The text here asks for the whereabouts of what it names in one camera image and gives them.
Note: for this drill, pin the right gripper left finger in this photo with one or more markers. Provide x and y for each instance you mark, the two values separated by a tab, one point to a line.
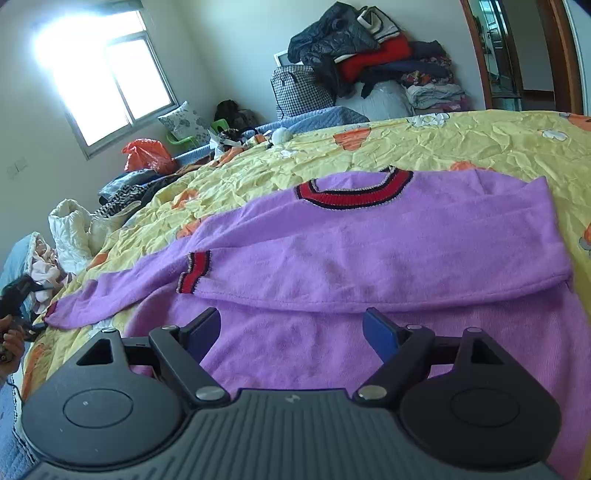
119	400

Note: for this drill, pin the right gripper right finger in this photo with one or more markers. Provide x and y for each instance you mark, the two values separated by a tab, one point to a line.
463	400

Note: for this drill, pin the purple sweater red collar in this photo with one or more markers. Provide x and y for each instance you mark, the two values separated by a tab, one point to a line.
291	274

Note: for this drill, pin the black white patterned clothes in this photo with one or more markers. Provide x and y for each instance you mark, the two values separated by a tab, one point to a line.
138	185

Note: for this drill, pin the pile of clothes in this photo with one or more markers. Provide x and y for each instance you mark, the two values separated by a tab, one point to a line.
355	50

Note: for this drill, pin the person's left hand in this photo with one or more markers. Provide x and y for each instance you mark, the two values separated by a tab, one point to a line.
12	339

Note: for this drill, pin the white quilted jacket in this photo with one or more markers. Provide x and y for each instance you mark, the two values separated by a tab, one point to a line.
79	235

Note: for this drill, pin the orange plastic bag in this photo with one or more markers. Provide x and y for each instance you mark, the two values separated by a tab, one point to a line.
148	154

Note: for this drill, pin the floral white pillow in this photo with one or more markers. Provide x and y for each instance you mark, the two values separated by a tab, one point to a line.
182	121

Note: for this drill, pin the yellow carrot print quilt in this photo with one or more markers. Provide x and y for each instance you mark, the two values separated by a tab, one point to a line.
526	146

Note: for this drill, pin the green plastic chair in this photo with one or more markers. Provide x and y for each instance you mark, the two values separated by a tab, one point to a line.
201	137

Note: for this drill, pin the blue quilted blanket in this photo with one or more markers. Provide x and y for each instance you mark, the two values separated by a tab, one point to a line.
307	122

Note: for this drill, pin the white round plush ball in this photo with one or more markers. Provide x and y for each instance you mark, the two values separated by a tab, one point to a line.
281	136

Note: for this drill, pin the checkered houndstooth bag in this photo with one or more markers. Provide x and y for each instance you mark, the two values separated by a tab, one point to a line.
297	90

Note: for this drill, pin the window with grey frame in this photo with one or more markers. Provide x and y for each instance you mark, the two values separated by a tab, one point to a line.
105	69

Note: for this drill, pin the brown wooden door frame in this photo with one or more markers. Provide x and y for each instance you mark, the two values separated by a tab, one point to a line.
528	55

